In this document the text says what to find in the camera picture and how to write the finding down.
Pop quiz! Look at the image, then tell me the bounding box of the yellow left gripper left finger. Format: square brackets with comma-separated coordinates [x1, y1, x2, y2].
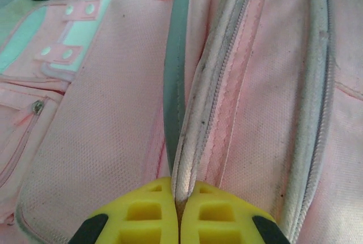
[67, 176, 179, 244]

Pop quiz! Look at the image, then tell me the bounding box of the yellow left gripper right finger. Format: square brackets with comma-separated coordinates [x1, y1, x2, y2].
[179, 180, 292, 244]

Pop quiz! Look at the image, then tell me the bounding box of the pink backpack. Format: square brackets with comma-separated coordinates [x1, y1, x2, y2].
[0, 0, 363, 244]

